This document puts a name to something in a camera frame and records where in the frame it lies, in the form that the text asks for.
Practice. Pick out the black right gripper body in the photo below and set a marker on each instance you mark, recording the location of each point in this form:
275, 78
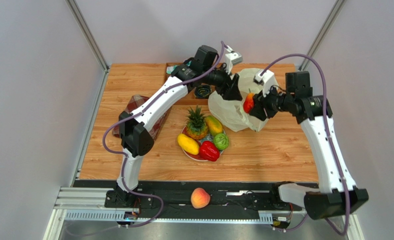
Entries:
261, 105

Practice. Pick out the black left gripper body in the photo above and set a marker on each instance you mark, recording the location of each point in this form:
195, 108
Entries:
219, 79

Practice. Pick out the red orange fake apple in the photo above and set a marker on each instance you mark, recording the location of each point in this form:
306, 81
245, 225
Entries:
248, 104

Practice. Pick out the translucent white plastic bag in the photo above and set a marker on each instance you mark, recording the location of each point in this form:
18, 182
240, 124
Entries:
230, 112

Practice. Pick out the yellow fake mango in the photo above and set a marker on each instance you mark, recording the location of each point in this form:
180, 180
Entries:
214, 125

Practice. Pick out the fake pineapple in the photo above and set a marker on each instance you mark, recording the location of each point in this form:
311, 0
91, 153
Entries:
196, 126

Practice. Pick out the red fake bell pepper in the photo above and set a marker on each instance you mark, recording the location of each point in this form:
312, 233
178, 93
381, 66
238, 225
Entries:
209, 151

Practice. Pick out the yellow fake bell pepper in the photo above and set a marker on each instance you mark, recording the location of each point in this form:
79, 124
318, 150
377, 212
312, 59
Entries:
188, 144

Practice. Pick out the fake peach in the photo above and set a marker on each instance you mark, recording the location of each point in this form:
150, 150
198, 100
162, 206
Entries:
200, 198

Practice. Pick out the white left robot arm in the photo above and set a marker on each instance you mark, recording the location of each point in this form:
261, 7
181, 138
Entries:
134, 127

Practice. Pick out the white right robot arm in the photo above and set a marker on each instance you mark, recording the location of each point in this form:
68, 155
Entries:
337, 193

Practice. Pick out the wooden compartment tray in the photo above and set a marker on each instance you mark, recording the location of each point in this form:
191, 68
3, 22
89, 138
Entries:
190, 99

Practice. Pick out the teal white sock left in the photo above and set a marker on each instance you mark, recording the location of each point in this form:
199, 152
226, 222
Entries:
170, 67

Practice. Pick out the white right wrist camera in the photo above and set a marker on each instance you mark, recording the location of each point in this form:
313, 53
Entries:
266, 79

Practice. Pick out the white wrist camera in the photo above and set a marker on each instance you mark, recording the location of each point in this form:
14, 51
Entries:
232, 58
266, 79

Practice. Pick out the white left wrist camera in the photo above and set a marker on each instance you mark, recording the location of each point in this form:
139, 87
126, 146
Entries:
232, 58

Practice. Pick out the aluminium frame post right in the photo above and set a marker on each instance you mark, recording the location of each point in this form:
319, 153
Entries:
326, 26

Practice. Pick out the aluminium frame post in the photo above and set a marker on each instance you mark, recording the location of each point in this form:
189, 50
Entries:
326, 26
81, 21

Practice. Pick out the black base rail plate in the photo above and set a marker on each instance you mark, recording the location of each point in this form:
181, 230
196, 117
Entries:
237, 200

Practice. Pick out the aluminium frame post left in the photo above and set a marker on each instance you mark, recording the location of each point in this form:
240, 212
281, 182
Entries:
81, 21

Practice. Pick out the white slotted cable duct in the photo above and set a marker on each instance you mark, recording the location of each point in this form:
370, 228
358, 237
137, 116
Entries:
127, 217

